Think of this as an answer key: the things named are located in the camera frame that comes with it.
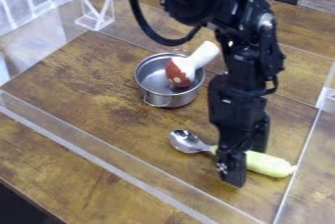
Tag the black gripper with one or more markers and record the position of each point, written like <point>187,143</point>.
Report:
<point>236,106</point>

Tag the green handled metal spoon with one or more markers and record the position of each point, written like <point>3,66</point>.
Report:
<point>259,162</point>

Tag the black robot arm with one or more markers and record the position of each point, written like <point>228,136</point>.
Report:
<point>245,30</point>

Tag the clear acrylic right barrier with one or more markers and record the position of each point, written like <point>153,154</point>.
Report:
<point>308,201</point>

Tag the clear acrylic barrier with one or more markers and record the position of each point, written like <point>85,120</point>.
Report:
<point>308,201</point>
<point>193,201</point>

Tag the small steel pot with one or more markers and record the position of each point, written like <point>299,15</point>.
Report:
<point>157,90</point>

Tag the red white toy mushroom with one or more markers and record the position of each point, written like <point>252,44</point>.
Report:
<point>181,68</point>

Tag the clear acrylic front barrier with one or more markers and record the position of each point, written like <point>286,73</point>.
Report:
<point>193,201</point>

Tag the clear acrylic triangle bracket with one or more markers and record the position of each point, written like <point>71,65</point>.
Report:
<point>94,20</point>

